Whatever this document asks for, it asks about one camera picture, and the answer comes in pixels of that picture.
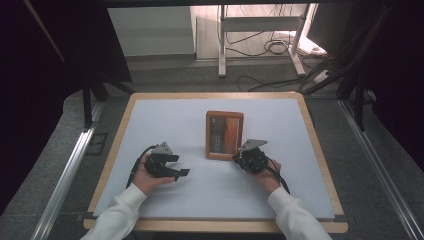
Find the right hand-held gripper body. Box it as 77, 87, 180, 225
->
234, 138, 270, 175

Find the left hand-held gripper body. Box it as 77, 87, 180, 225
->
143, 141, 175, 178

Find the orange wooden box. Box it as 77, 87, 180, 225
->
205, 110, 245, 162

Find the person's left hand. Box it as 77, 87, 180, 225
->
131, 154, 176, 197

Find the person's right hand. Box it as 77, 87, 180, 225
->
250, 157, 283, 195

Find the white table mat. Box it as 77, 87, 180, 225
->
92, 97, 336, 221

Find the dark floor socket cover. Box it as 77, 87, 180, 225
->
85, 132, 110, 156

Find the wooden table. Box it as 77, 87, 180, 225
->
82, 91, 350, 235

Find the black metal stand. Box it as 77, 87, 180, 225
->
81, 73, 136, 130
299, 3, 395, 132

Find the white power strip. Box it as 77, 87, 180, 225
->
313, 69, 332, 85

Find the white cabinet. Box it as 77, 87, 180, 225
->
106, 5, 196, 58

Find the dark curtain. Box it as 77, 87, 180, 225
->
361, 0, 424, 175
0, 0, 133, 215

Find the thin wooden rod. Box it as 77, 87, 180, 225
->
22, 0, 67, 64

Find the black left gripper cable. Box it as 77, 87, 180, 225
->
125, 144, 158, 190

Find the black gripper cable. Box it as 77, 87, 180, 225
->
264, 155, 291, 195
125, 144, 158, 190

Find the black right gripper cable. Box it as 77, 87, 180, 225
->
264, 155, 291, 195

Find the long black floor cable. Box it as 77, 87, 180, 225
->
235, 74, 308, 93

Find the aluminium floor rail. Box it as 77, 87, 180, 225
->
337, 98, 424, 240
29, 99, 108, 240

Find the coiled black floor cable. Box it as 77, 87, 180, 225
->
224, 30, 302, 58

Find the white metal desk frame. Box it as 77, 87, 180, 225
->
217, 3, 318, 79

